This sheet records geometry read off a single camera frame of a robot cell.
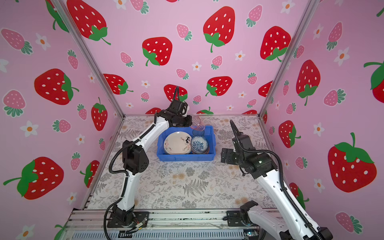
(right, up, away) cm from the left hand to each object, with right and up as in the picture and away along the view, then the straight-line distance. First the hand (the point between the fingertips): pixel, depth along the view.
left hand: (193, 121), depth 93 cm
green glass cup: (+4, -8, +12) cm, 15 cm away
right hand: (+18, -17, -20) cm, 32 cm away
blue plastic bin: (+11, -8, +13) cm, 19 cm away
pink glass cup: (+2, -1, +5) cm, 6 cm away
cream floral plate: (-11, -15, +9) cm, 20 cm away
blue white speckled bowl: (+4, -15, 0) cm, 15 cm away
